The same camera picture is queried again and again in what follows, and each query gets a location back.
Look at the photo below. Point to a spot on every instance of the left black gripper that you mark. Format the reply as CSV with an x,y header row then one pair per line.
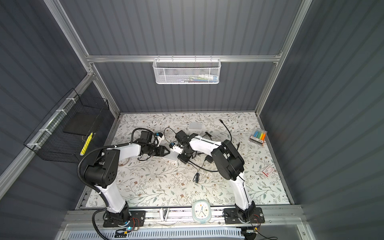
x,y
161,151

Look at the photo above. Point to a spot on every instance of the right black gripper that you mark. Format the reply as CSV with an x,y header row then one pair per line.
x,y
184,160

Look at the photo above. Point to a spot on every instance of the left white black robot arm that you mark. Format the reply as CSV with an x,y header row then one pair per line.
x,y
98,170

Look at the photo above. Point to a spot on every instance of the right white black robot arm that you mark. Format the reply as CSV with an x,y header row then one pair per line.
x,y
229,163

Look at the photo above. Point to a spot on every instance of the floral patterned table mat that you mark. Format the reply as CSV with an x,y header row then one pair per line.
x,y
155,182

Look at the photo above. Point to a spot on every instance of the yellow black striped marker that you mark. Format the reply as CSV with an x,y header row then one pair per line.
x,y
86,144

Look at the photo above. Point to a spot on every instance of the mint green alarm clock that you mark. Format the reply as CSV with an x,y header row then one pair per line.
x,y
201,212

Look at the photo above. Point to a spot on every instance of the pack of coloured markers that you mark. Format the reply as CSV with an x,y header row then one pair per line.
x,y
258,136

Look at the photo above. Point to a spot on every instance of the small red white card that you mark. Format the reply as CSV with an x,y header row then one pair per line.
x,y
268,170

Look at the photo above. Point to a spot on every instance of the white wire mesh basket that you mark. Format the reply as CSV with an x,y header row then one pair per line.
x,y
187,72

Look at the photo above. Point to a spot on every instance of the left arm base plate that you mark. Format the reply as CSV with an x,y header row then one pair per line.
x,y
131,218

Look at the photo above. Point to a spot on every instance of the white ventilated cable duct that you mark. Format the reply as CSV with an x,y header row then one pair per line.
x,y
177,234

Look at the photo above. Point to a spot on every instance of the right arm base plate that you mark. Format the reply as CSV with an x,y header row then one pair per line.
x,y
237,216

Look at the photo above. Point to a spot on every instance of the black wire wall basket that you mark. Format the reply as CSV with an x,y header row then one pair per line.
x,y
62,137

